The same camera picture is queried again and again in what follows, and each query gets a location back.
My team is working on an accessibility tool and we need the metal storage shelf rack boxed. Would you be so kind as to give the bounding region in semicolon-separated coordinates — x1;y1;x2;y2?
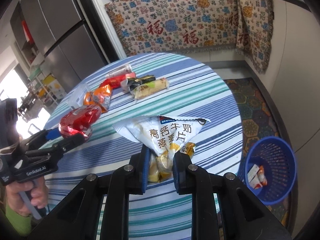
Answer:
18;65;67;122

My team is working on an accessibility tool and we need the black gold wrapper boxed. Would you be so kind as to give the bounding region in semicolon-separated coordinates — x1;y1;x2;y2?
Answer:
120;75;156;92

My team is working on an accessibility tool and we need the orange snack bag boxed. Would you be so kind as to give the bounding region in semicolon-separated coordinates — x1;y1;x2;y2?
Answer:
84;85;112;113

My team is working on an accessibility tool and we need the floral paper tissue pack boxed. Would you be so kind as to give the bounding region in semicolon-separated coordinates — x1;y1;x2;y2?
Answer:
106;64;132;79

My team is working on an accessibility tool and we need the colourful hexagon floor rug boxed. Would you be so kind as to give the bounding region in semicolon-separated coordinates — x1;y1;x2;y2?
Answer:
225;77;290;226

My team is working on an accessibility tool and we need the patterned fu character blanket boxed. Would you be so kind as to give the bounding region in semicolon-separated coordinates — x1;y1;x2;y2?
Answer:
105;0;274;73

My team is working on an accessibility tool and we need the striped blue green tablecloth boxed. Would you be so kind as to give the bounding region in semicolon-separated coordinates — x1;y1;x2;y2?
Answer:
41;52;244;240

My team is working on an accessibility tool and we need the long red snack wrapper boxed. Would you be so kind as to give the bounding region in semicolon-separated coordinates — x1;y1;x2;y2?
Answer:
99;72;136;89

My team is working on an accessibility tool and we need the blue plastic trash basket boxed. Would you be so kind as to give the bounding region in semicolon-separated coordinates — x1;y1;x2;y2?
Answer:
240;136;297;205

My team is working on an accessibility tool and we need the clear plastic box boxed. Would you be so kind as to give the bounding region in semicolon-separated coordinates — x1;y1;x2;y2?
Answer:
67;83;90;109

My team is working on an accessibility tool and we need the person's left hand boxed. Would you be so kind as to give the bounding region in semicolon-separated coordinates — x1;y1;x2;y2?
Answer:
5;177;48;217

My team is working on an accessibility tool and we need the silver oat milk snack bag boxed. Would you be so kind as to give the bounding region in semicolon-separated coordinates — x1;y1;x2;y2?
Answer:
113;115;210;183

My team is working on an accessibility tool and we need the grey steel refrigerator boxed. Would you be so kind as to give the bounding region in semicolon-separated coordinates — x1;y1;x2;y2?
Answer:
20;0;107;92

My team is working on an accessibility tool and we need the white red wrapper in basket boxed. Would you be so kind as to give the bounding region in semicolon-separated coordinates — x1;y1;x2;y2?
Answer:
247;164;268;190

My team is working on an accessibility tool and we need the crumpled red foil wrapper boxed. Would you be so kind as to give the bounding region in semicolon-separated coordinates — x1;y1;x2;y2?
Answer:
58;105;102;141

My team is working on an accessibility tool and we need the green sleeve left forearm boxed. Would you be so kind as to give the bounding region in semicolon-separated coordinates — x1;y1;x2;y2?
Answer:
5;204;32;237

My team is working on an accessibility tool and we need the beige biscuit packet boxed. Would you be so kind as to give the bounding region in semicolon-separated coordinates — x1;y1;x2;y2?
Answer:
131;78;169;100

